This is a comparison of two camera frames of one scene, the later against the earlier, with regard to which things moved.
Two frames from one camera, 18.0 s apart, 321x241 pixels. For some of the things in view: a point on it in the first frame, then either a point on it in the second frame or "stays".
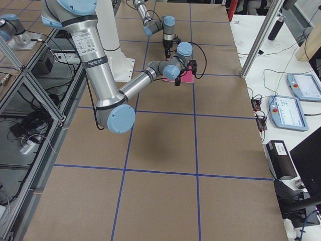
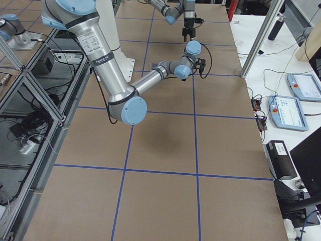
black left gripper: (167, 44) -> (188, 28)
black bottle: (277, 27) stays
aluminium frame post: (275, 5) stays
